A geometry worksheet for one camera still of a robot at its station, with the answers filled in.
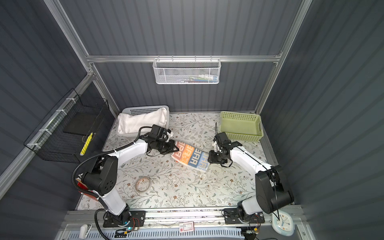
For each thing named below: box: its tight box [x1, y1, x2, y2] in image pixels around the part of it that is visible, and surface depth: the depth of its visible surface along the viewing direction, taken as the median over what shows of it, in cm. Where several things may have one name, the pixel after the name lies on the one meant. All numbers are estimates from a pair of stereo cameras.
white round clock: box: [271, 210, 295, 236], surface depth 71 cm
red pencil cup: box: [75, 178, 89, 191], surface depth 73 cm
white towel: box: [117, 107, 167, 135], surface depth 108 cm
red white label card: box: [179, 221, 194, 233], surface depth 72 cm
